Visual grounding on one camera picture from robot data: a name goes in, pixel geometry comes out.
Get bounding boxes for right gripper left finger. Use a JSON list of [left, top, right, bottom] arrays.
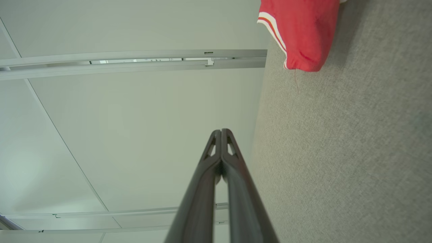
[[164, 129, 222, 243]]

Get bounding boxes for red shorts white stripes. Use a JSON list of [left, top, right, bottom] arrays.
[[257, 0, 348, 95]]

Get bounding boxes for grey partition post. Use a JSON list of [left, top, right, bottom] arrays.
[[0, 58, 267, 81], [0, 49, 268, 68]]

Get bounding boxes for grey fabric sofa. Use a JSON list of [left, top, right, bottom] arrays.
[[250, 0, 432, 243]]

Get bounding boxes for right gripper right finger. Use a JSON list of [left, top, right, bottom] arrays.
[[221, 128, 280, 243]]

